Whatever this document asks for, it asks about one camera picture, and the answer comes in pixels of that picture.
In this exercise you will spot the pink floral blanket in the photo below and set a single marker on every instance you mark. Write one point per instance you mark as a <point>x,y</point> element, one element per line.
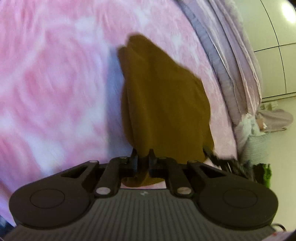
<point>57,81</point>

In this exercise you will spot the brown long-sleeved shirt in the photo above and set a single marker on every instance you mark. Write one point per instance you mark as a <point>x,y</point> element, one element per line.
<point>161,104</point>

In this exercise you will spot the lavender garment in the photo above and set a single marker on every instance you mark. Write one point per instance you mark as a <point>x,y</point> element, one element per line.
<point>277,118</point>

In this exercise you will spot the grey quilt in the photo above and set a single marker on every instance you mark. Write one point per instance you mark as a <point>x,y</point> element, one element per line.
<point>219,69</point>

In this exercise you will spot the grey knitted cloth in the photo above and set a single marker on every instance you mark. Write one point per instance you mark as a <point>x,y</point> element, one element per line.
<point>254,148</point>

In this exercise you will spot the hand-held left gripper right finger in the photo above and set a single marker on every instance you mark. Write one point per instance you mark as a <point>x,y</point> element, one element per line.
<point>152,165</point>

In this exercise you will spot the white wardrobe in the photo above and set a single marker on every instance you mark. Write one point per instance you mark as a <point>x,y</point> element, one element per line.
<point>277,69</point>

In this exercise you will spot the stack of dark folded clothes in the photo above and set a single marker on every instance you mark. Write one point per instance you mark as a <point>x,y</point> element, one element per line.
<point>240,172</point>

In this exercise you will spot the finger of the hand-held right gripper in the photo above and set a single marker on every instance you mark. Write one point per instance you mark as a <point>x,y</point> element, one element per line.
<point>210,154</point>

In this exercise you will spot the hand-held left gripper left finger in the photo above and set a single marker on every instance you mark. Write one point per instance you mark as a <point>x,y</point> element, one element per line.
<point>134,164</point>

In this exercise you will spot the green garment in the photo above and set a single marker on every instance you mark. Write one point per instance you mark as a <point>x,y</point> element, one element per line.
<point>266,176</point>

